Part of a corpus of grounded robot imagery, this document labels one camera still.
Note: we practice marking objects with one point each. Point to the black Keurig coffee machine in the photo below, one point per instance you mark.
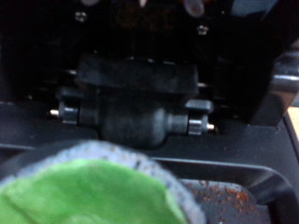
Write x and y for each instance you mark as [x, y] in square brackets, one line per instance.
[140, 93]

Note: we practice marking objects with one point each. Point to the coffee pod with green top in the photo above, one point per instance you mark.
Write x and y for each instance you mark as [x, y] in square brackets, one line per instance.
[87, 193]

